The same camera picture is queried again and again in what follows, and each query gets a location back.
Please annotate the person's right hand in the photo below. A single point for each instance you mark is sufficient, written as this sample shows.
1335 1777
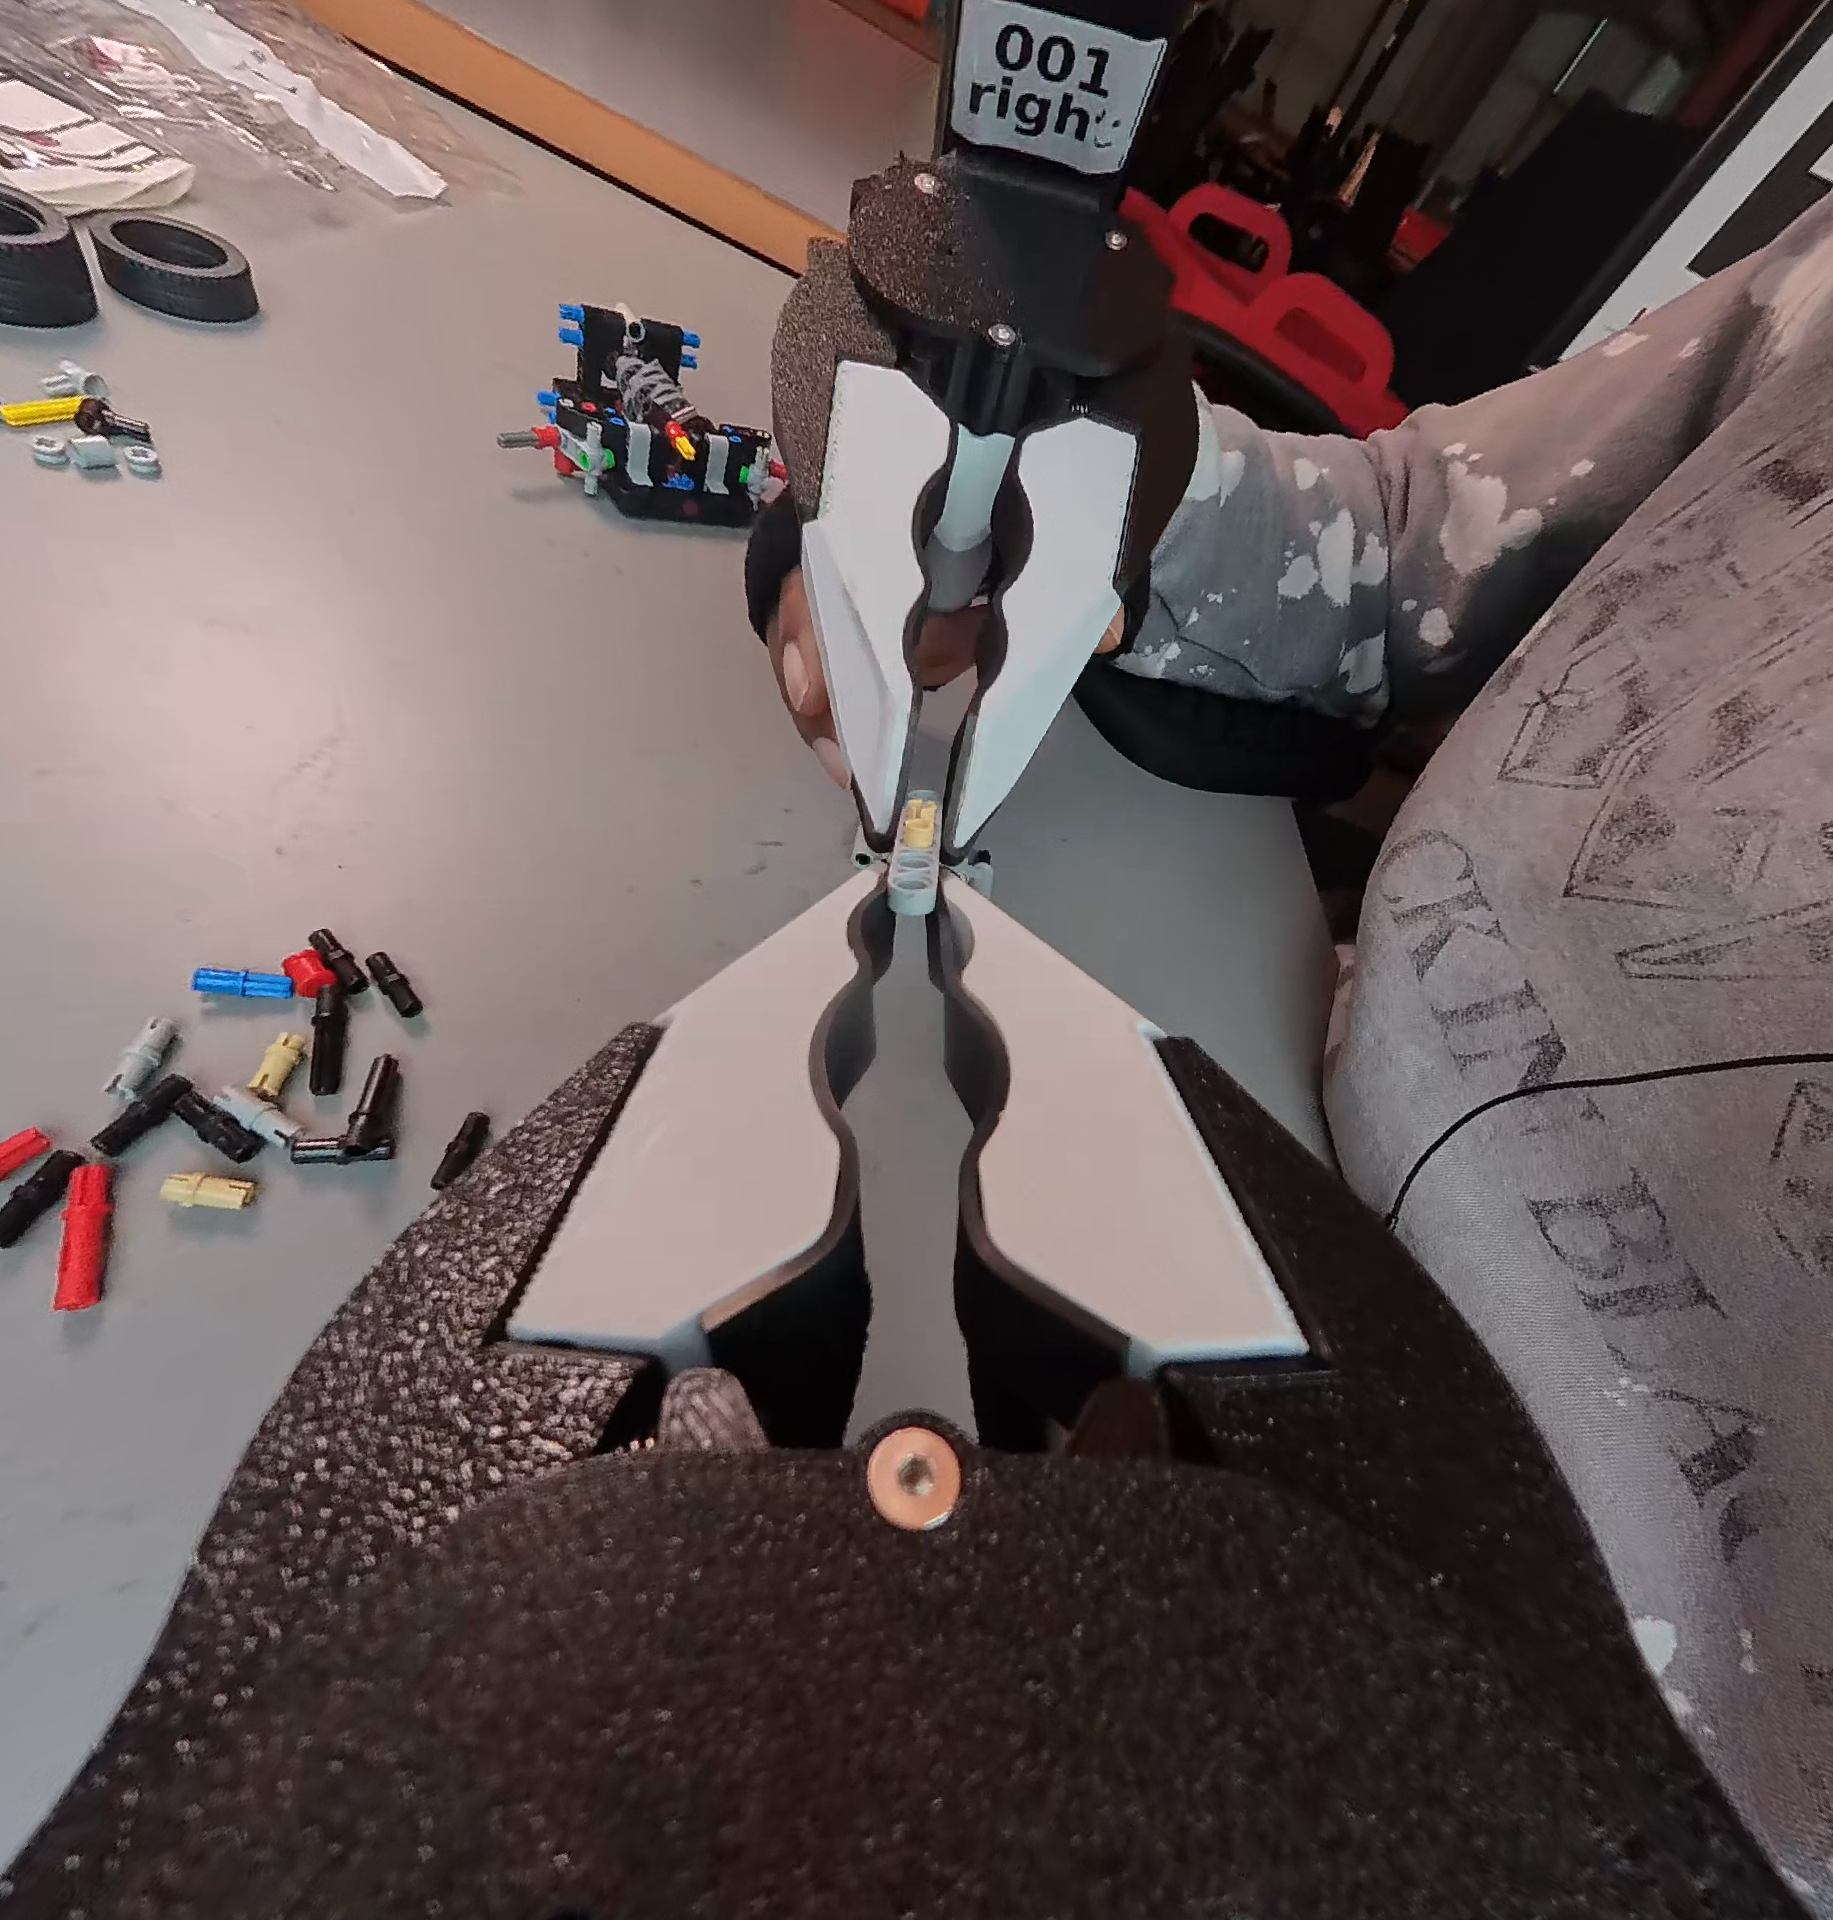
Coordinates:
804 675

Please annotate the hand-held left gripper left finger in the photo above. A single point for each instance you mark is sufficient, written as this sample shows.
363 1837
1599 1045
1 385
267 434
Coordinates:
706 1186

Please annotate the person's right forearm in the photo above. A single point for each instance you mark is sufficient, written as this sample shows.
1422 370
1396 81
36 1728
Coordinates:
1306 570

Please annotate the grey toy brick beam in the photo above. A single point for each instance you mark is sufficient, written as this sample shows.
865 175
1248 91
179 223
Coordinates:
912 892

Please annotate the white instruction booklet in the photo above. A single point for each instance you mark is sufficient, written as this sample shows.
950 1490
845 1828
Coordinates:
60 151

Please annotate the black toy brick chassis assembly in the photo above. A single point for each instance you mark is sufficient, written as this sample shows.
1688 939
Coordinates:
660 451

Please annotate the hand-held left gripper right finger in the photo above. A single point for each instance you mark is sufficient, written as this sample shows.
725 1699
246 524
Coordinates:
1125 1186

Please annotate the clear plastic bag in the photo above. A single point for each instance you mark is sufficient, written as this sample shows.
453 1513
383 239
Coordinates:
331 121

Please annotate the framed black white marker sign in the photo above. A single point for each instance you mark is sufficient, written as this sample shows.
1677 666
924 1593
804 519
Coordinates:
1778 181

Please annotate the red plastic stool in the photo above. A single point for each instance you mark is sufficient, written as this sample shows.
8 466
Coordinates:
1330 353
1230 233

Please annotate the yellow toy axle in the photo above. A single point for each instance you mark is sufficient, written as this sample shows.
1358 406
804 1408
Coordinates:
38 411

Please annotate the black toy connector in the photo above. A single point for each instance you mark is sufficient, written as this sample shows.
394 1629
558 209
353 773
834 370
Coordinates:
113 420

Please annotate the pile of small plastic pins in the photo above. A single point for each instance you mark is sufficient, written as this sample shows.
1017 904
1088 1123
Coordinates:
226 1117

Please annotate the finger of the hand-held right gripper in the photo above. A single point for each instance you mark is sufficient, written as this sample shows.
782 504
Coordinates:
865 601
1066 601

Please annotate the grey desk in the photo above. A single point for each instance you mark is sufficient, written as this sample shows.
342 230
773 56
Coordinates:
406 675

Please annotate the black rubber toy tyre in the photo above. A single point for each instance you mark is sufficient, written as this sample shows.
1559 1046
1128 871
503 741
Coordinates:
8 277
181 285

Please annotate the tan plastic pin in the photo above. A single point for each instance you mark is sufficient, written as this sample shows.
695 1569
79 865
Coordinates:
917 822

